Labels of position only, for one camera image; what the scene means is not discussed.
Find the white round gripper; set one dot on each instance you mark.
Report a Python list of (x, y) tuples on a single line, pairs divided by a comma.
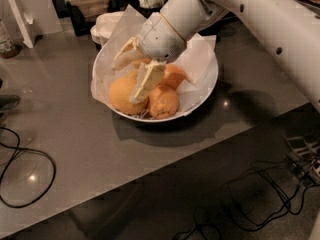
[(159, 40)]

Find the large orange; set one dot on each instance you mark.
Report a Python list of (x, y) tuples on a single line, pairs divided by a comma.
[(119, 94)]

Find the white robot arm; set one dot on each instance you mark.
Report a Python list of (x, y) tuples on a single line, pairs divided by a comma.
[(289, 31)]

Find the white bowl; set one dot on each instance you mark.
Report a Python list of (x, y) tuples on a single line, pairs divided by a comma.
[(208, 80)]

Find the stack of white plates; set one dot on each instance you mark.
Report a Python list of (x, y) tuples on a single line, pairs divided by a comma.
[(105, 24)]

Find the white paper liner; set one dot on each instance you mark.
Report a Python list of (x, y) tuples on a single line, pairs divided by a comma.
[(196, 57)]

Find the white sign stand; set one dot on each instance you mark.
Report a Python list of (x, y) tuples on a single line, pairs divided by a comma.
[(24, 22)]

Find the glass bottle with label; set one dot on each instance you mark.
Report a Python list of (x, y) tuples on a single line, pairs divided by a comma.
[(8, 48)]

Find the dark object at left edge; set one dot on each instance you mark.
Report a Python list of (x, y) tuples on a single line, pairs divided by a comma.
[(9, 102)]

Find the power strip on floor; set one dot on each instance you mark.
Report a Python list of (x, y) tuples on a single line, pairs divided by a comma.
[(303, 171)]

